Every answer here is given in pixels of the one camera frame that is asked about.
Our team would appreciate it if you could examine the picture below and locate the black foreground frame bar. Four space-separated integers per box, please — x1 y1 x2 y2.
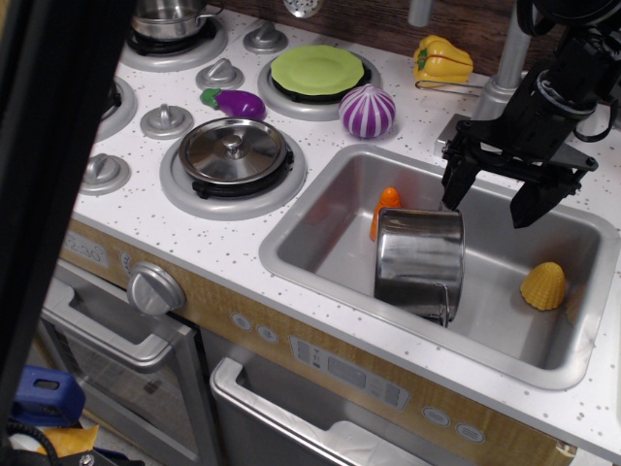
1 1 135 416

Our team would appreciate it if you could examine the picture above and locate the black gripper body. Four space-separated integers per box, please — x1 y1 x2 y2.
443 68 598 192

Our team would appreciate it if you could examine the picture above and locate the green plastic plate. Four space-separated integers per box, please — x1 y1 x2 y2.
270 45 365 96

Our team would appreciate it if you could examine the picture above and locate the stove burner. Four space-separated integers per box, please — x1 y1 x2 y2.
120 19 228 73
159 133 307 221
257 45 382 121

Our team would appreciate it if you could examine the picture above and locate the steel pot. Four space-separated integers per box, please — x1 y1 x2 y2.
374 208 465 327
131 0 224 42

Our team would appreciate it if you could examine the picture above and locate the back left stove burner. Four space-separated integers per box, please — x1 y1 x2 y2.
120 19 228 73

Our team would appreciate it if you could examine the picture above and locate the silver faucet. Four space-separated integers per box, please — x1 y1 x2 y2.
435 0 539 159

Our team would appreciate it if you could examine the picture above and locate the silver stove knob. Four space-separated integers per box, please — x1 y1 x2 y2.
140 104 194 140
195 58 245 90
80 153 131 196
243 21 288 54

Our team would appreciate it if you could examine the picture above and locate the steel pot lid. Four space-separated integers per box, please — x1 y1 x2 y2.
178 117 288 185

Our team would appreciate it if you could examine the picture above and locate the dishwasher door with handle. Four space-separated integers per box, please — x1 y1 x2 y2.
210 357 466 465

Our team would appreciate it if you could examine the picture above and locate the oven door with handle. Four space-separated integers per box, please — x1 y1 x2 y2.
39 260 222 465

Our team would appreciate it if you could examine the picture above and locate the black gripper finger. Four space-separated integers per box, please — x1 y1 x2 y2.
441 155 480 211
510 182 572 229

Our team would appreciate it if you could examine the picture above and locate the purple toy eggplant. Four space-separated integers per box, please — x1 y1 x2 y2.
200 88 267 120

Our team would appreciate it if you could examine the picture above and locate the yellow toy bell pepper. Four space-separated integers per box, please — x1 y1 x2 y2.
413 35 474 85

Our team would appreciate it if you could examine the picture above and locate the silver oven dial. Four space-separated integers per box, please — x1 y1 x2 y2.
127 261 186 316

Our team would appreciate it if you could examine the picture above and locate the front right stove burner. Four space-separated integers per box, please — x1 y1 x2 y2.
159 133 307 221

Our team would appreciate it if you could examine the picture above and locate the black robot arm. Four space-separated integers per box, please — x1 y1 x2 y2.
441 1 620 228

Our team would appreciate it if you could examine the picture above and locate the silver sink basin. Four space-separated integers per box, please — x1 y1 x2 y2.
259 145 620 389

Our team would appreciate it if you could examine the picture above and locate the blue clamp tool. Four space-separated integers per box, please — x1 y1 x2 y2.
11 365 85 427

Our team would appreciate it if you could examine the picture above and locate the front left coil burner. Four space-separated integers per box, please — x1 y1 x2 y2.
95 77 138 143

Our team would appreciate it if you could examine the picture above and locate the perforated steel ladle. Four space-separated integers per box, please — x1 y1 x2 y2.
283 0 324 19

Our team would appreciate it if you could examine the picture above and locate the purple striped toy onion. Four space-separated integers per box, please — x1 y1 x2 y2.
339 83 396 139

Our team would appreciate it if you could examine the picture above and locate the orange toy carrot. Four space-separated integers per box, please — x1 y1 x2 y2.
370 186 402 241

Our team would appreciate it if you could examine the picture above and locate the back right stove burner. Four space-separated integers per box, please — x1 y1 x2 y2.
257 45 382 121

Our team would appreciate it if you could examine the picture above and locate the yellow toy corn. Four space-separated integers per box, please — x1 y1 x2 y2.
520 262 566 311

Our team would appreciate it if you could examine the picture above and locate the yellow cloth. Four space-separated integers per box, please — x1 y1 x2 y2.
43 424 99 458

